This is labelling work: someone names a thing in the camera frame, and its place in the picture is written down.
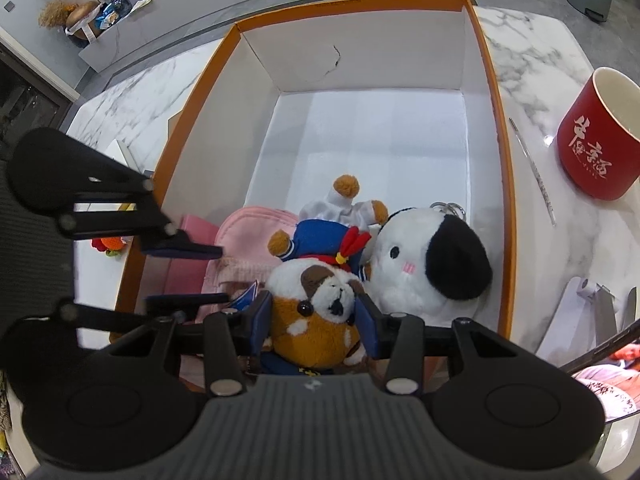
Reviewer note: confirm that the red orange knitted toy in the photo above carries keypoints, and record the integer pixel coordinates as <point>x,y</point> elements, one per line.
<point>107,245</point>

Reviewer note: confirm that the dried plant bunch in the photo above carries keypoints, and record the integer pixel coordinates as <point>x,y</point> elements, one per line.
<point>54,14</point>

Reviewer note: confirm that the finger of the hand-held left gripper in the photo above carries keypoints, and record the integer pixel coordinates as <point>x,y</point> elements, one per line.
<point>195,249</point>
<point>175,301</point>

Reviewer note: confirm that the thin glass stick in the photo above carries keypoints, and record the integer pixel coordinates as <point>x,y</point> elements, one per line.
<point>532,170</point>

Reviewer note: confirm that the sailor bear plush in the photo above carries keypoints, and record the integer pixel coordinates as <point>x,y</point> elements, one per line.
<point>320,235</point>

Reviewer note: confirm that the orange cardboard shoe box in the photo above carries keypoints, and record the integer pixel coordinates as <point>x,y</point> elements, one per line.
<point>350,160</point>

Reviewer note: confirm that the red mug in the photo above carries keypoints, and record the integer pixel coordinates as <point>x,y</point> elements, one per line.
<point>595,150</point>

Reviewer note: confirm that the brown gourd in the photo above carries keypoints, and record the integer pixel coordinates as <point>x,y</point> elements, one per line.
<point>82,14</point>

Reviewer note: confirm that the pink fabric pouch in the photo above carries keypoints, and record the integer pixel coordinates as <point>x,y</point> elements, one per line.
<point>245,235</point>

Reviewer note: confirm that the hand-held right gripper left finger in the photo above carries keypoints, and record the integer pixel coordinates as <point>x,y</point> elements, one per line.
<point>262,322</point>

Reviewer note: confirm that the white long box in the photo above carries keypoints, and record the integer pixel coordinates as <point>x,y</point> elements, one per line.
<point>119,152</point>

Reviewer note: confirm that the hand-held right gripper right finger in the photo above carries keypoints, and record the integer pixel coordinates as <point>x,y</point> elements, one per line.
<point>369,322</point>

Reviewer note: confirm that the smartphone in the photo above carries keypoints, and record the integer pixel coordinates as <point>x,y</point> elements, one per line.
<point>617,390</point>

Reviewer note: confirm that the blue card tag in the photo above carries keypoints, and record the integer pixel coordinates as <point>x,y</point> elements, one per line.
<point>245,297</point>

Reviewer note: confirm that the white phone stand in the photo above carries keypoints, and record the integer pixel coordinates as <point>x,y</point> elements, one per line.
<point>575,320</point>

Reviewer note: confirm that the white striped popcorn plush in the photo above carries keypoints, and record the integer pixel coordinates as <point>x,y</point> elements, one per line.
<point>415,265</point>

